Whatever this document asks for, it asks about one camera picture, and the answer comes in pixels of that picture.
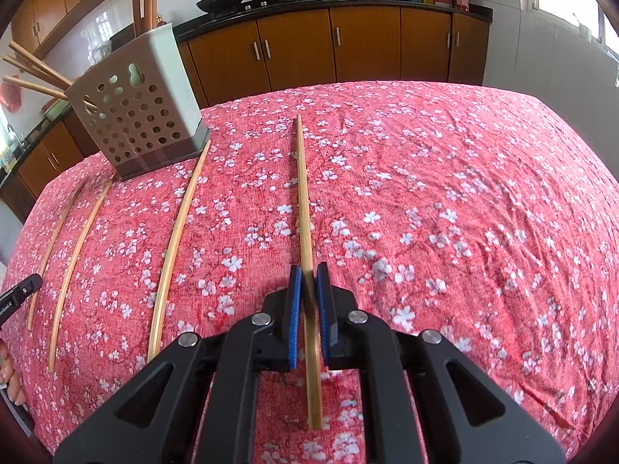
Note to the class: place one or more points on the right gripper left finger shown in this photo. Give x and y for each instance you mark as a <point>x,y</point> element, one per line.
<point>196,401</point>

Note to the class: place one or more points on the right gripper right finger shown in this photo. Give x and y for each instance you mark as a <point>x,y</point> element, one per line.
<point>423,400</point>

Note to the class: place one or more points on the person's left hand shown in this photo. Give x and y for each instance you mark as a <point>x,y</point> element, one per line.
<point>10,377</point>

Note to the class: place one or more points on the red floral tablecloth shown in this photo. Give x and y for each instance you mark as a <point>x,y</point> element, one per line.
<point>477,212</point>

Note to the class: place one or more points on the beige perforated utensil holder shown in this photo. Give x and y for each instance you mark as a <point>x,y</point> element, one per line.
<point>138,106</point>

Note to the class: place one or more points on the lower wooden cabinets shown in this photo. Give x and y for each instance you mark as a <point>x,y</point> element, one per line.
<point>285,46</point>

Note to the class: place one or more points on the black wok left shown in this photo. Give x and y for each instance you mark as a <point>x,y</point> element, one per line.
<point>218,6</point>

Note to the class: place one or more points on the red plastic bag on wall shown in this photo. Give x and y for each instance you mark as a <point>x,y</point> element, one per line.
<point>10,97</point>

